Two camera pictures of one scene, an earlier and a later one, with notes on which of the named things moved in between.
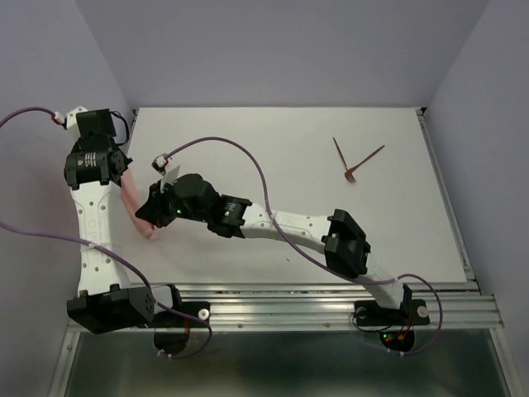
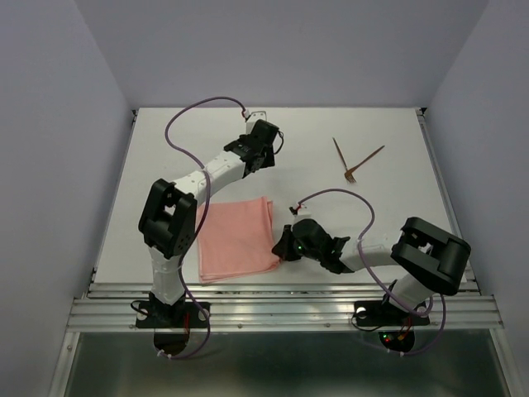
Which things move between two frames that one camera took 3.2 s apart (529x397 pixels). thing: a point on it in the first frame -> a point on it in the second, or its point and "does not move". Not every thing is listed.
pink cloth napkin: (128, 191) -> (235, 238)
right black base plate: (411, 313) does not move
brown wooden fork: (349, 174) does not move
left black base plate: (197, 309) does not move
